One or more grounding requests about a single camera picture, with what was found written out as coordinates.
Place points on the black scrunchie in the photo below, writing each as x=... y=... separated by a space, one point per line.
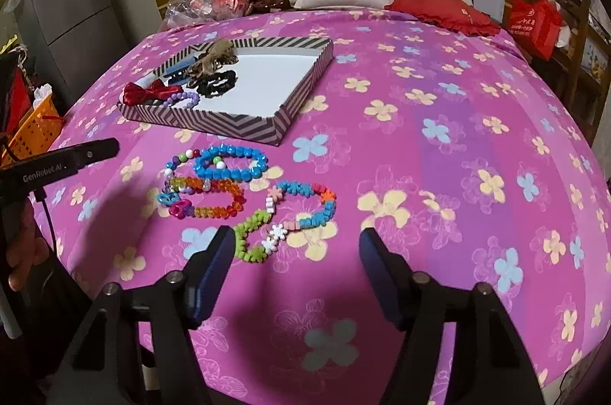
x=210 y=87

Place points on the striped cardboard box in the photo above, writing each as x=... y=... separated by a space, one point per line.
x=267 y=80

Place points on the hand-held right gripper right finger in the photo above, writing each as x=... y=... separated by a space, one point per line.
x=379 y=276

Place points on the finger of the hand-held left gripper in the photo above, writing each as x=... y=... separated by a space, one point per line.
x=98 y=152

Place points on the red pillow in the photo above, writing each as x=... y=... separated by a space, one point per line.
x=439 y=8

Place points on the person's left hand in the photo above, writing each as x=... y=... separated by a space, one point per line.
x=31 y=247

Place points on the orange plastic basket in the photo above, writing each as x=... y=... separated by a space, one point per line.
x=38 y=123

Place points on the red bow hair clip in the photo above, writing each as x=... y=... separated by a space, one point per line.
x=143 y=92

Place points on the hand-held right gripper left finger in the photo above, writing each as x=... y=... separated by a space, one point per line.
x=215 y=276

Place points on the grey refrigerator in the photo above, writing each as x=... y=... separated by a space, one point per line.
x=76 y=4

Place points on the pink floral bedsheet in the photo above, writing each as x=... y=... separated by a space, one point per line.
x=429 y=195

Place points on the blue hair clip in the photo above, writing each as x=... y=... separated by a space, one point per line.
x=179 y=68

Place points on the pile of clear plastic bags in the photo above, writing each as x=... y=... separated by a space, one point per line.
x=200 y=4

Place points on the white plastic bag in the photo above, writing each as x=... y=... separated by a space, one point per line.
x=43 y=92

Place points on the red hanging bag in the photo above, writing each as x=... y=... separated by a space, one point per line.
x=19 y=94

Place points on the red shopping bag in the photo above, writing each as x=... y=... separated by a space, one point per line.
x=534 y=27

